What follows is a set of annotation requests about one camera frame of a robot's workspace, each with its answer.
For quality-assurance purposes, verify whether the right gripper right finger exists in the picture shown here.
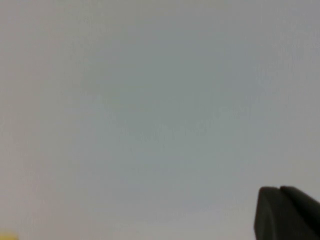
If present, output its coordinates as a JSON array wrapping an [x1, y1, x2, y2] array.
[[279, 185, 320, 240]]

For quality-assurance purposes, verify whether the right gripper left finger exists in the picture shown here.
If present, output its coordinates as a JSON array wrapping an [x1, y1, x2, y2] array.
[[253, 186, 296, 240]]

